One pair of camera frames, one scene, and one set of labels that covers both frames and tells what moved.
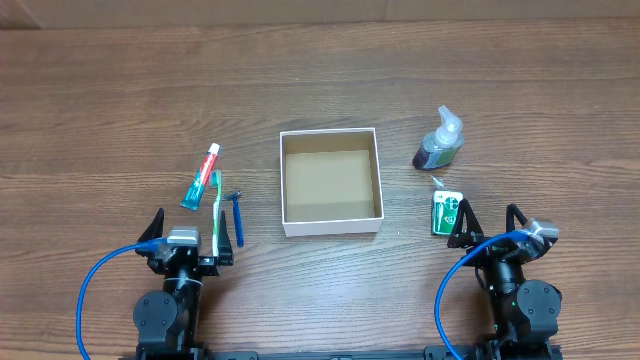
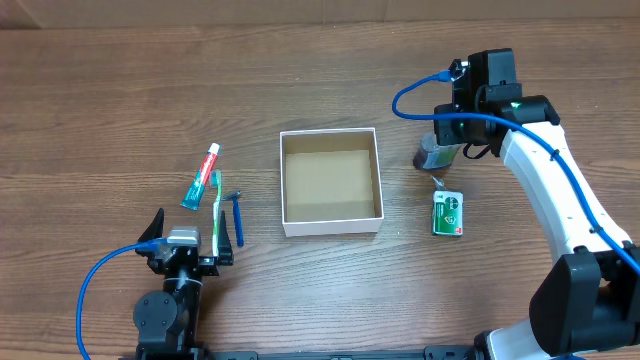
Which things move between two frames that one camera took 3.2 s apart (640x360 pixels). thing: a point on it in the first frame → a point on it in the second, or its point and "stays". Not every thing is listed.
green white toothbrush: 215,181 stays
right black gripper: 498,248 → 446,132
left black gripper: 188,261 stays
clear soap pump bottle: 439,147 stays
